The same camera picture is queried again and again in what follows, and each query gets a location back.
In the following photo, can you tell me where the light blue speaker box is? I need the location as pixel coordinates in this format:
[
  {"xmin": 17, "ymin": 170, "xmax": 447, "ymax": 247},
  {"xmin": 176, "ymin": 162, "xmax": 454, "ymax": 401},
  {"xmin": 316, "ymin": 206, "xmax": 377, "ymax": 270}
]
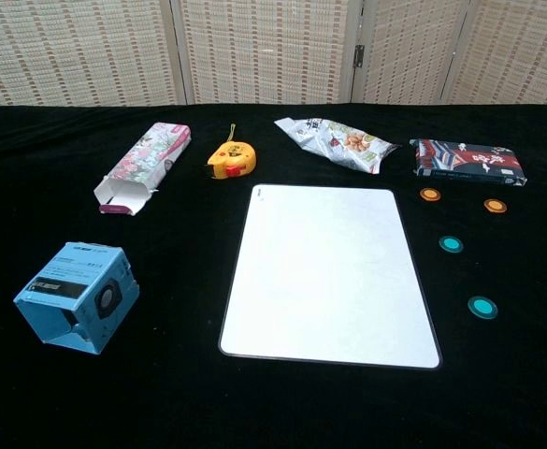
[{"xmin": 12, "ymin": 241, "xmax": 141, "ymax": 355}]

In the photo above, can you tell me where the black velvet tablecloth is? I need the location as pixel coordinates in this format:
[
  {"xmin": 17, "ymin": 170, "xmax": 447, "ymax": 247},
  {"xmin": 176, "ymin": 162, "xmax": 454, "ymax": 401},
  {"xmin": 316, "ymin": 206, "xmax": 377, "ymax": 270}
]
[{"xmin": 0, "ymin": 102, "xmax": 547, "ymax": 449}]

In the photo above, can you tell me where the dark blue red packet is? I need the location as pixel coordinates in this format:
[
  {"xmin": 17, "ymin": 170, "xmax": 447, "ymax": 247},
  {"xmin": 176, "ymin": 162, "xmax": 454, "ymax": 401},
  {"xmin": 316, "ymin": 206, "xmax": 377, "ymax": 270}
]
[{"xmin": 409, "ymin": 138, "xmax": 528, "ymax": 187}]

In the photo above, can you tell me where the woven folding screen panel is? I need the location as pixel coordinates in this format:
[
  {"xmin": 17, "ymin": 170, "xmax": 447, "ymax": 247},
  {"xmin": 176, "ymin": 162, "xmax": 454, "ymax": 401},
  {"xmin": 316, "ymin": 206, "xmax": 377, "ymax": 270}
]
[
  {"xmin": 440, "ymin": 0, "xmax": 547, "ymax": 106},
  {"xmin": 169, "ymin": 0, "xmax": 363, "ymax": 106},
  {"xmin": 0, "ymin": 0, "xmax": 183, "ymax": 109},
  {"xmin": 352, "ymin": 0, "xmax": 470, "ymax": 106}
]

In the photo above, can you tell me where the teal magnet disc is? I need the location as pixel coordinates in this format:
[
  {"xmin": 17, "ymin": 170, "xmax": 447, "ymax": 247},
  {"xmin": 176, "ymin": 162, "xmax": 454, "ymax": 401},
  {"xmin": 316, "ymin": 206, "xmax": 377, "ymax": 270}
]
[
  {"xmin": 438, "ymin": 235, "xmax": 465, "ymax": 254},
  {"xmin": 467, "ymin": 295, "xmax": 499, "ymax": 321}
]

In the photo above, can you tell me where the floral pink carton box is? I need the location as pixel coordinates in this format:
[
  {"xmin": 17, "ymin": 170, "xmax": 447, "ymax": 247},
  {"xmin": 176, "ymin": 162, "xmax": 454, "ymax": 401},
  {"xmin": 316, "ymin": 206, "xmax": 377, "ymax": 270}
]
[{"xmin": 93, "ymin": 122, "xmax": 193, "ymax": 217}]

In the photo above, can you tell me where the yellow tape measure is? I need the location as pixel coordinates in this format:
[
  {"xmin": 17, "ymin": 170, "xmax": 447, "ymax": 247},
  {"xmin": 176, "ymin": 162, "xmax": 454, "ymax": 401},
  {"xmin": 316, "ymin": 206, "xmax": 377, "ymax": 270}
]
[{"xmin": 206, "ymin": 123, "xmax": 258, "ymax": 180}]

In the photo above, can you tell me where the silver snack bag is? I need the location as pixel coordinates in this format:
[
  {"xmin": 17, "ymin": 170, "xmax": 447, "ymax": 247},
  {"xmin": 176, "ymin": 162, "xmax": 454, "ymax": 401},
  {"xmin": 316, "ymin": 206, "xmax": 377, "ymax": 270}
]
[{"xmin": 273, "ymin": 116, "xmax": 401, "ymax": 175}]

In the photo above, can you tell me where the white rectangular magnetic board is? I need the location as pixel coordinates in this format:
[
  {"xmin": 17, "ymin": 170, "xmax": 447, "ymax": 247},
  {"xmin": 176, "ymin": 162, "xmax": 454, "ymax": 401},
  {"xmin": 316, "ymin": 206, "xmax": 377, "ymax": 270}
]
[{"xmin": 218, "ymin": 183, "xmax": 442, "ymax": 370}]

